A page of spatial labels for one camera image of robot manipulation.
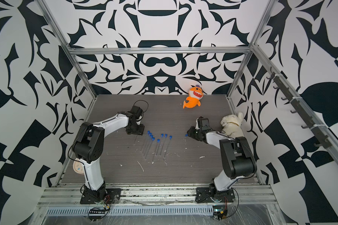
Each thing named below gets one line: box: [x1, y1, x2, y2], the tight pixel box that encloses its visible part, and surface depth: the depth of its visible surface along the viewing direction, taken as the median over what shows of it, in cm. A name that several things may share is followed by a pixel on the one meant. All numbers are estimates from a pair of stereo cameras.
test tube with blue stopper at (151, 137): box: [143, 134, 154, 161], surface depth 93 cm
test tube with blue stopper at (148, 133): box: [139, 130, 151, 154], surface depth 96 cm
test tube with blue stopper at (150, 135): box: [142, 132, 153, 158], surface depth 94 cm
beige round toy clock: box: [72, 157, 85, 175], surface depth 83 cm
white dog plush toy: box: [220, 112, 245, 139], surface depth 96 cm
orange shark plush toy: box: [182, 84, 205, 109], surface depth 114 cm
